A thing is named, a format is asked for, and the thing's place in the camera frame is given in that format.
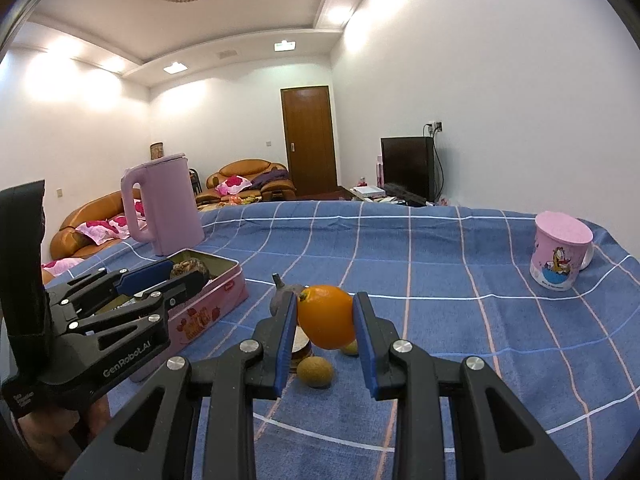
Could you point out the orange leather armchair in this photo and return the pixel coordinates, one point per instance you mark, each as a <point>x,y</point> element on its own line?
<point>250,167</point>

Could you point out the long orange leather sofa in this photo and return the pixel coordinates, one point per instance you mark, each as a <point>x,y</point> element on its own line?
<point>85,210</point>

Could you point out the pink cartoon mug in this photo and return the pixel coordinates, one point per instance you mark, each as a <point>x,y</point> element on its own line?
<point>560,252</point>

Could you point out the small yellow fruit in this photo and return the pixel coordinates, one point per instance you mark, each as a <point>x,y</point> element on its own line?
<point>351,348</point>

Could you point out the pink electric kettle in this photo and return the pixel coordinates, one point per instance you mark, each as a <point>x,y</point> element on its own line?
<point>165,205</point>

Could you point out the brown kiwi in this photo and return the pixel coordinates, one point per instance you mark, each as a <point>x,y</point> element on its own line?
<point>315,371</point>

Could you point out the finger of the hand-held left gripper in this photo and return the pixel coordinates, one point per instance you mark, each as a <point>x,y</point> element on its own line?
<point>185,286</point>
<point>145,275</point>

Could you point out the wall socket with plugs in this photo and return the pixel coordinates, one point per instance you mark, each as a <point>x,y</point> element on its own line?
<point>434,126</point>

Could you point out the pink metal tin box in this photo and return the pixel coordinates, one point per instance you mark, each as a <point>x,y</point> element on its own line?
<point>210,307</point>

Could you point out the white flat box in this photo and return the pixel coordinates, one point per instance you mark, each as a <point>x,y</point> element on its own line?
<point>369,191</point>

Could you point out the brown wooden door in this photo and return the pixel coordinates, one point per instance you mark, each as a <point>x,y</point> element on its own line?
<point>309,141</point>

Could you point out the black flat television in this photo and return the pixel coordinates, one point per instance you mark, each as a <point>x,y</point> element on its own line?
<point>407,167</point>

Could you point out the white television stand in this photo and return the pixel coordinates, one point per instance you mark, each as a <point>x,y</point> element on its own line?
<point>395,200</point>

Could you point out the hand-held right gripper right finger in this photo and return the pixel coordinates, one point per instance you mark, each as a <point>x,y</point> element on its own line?
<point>364,350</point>

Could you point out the wooden coffee table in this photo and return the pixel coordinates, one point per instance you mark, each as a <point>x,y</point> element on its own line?
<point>235,201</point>

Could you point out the square ceiling light panel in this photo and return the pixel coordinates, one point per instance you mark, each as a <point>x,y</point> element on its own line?
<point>175,67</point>
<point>285,45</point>

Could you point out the framed standing picture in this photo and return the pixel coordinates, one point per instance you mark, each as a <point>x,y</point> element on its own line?
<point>157,150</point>

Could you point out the oval orange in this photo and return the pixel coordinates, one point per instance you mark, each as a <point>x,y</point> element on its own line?
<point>325,317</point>

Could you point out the round purple turnip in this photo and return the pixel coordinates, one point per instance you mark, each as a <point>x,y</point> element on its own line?
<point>276,302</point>

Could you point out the halved dark passion fruit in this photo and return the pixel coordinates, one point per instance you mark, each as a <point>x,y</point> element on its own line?
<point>189,266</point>

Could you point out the round cake jar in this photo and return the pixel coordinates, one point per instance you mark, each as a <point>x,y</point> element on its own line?
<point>302,346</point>

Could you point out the purple blanket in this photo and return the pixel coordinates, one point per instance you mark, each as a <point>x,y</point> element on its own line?
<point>272,178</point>

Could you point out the stack of dark chairs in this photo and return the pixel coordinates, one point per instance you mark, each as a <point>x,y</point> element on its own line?
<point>195,180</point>

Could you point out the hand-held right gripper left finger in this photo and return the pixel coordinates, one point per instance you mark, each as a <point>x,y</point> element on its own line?
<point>286,350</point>

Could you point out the pink floral pillow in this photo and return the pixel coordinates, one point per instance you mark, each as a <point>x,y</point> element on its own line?
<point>234,184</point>
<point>119,224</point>
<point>97,231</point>
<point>137,208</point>
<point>60,264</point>

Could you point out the blue checked tablecloth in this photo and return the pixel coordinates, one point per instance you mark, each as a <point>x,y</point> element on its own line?
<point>450,335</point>

